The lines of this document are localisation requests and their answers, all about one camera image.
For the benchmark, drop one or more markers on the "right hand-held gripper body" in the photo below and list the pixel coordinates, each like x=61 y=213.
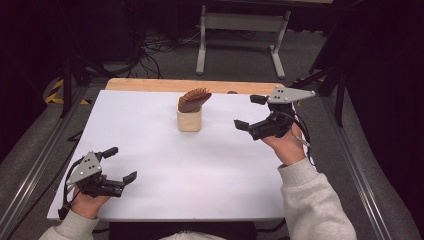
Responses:
x=286 y=95

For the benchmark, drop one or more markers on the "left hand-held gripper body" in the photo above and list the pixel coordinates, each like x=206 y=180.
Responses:
x=87 y=168

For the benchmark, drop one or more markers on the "cream square cup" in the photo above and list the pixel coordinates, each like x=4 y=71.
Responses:
x=189 y=121

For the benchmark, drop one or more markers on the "person's left hand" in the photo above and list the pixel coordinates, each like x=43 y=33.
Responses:
x=88 y=205

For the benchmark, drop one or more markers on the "person's right hand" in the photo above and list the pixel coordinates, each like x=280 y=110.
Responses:
x=286 y=146

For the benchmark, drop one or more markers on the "yellow black hazard tape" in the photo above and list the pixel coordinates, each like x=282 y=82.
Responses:
x=299 y=103
x=53 y=95

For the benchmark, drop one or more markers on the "black metal stand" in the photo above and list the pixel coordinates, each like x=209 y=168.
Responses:
x=66 y=86
x=340 y=100

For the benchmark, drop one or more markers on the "white table board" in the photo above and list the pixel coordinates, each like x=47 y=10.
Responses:
x=186 y=166

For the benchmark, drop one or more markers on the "wooden table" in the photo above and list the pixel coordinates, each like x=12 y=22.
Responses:
x=150 y=85

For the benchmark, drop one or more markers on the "person's light clothing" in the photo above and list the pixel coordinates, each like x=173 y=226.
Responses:
x=186 y=236

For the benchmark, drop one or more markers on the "aluminium rail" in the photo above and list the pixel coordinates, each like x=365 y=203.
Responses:
x=31 y=178
x=358 y=166

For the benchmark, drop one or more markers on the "white metal desk frame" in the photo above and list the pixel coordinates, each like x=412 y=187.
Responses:
x=243 y=22

